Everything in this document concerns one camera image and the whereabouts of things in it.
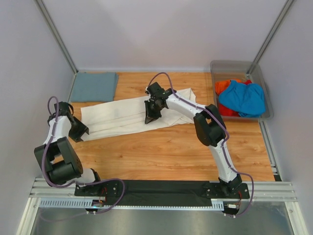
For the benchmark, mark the aluminium frame rail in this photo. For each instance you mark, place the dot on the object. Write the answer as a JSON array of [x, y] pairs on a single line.
[[263, 191]]

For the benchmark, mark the red t shirt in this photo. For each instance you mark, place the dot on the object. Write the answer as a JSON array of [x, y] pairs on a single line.
[[224, 111]]

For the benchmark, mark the white t shirt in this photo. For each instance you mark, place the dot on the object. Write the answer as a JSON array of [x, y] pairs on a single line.
[[125, 117]]

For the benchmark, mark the blue t shirt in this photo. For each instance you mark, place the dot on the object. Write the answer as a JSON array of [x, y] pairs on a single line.
[[248, 100]]

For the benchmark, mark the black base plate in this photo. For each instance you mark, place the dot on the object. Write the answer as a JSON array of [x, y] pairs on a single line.
[[160, 193]]

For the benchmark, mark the left corner aluminium post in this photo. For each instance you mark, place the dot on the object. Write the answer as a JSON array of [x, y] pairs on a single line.
[[55, 33]]

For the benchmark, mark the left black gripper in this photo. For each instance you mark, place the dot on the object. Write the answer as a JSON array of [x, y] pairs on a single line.
[[82, 129]]

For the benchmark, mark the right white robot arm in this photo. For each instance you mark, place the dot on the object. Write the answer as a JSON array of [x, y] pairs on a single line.
[[209, 126]]

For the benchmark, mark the clear plastic bin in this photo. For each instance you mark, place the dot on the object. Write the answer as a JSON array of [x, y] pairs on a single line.
[[223, 70]]

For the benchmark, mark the corner aluminium post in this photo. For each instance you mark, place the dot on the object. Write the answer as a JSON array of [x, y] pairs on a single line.
[[55, 33], [271, 34]]

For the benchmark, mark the orange t shirt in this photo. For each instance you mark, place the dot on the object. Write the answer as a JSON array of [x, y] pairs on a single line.
[[220, 86]]

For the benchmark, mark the folded grey-blue t shirt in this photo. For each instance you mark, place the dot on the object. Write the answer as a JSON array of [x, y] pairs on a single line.
[[94, 87]]

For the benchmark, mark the right corner aluminium post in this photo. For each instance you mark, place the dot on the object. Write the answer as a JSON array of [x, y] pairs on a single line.
[[271, 34]]

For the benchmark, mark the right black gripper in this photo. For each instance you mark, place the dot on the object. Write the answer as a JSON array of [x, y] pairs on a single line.
[[150, 117]]

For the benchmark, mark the slotted cable duct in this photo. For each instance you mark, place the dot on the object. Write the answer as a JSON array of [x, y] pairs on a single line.
[[92, 204]]

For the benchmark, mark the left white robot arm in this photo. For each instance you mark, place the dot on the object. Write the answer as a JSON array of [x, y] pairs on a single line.
[[56, 157]]

